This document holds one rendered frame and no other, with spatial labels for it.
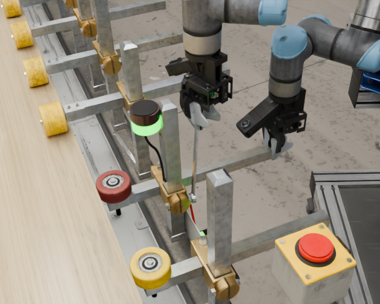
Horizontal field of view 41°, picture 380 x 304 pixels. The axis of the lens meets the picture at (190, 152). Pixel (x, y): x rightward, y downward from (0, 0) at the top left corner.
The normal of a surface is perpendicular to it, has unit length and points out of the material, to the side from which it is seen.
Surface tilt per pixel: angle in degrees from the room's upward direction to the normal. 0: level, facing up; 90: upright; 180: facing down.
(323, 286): 90
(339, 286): 90
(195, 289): 0
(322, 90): 0
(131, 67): 90
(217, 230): 90
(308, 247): 0
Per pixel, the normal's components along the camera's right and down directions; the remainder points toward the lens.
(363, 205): -0.04, -0.76
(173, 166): 0.40, 0.59
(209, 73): -0.73, 0.47
